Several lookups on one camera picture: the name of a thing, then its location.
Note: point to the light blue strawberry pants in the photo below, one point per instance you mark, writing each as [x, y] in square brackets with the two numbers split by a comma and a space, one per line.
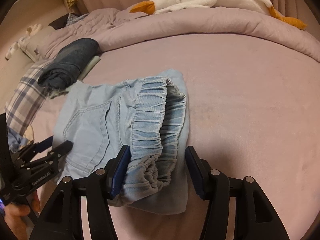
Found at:
[150, 115]

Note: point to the folded dark denim jeans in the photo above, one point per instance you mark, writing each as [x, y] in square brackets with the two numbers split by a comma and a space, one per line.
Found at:
[69, 63]

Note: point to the white goose plush toy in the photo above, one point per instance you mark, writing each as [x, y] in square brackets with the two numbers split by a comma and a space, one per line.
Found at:
[264, 7]

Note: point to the plaid pillow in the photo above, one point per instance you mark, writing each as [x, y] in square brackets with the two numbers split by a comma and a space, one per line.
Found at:
[27, 98]

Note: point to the small white plush toy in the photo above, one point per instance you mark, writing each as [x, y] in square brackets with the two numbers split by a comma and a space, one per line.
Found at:
[31, 31]

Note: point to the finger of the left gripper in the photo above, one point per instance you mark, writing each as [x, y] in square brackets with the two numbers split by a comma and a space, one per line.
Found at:
[27, 152]
[57, 153]

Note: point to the pink quilted duvet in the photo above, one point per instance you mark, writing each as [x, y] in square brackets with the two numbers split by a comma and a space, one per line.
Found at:
[114, 29]

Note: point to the dark clothes pile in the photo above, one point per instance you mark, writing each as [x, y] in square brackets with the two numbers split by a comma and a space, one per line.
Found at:
[66, 20]

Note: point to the person's left hand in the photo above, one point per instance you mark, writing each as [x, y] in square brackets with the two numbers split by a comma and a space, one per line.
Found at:
[14, 213]

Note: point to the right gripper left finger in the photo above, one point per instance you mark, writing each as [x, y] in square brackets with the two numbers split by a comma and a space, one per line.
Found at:
[61, 216]

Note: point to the blue yellow crumpled clothes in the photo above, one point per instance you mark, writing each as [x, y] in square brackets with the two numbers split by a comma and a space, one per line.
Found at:
[16, 141]

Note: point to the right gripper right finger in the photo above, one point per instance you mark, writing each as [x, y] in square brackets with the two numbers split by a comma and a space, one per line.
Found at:
[255, 216]

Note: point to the grey pillow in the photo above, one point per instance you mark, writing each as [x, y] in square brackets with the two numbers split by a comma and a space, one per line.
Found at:
[30, 48]

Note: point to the pink bed sheet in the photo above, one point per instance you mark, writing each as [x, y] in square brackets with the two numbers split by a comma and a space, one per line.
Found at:
[254, 111]

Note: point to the folded light green garment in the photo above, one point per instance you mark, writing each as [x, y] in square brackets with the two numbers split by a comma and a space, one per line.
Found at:
[84, 73]

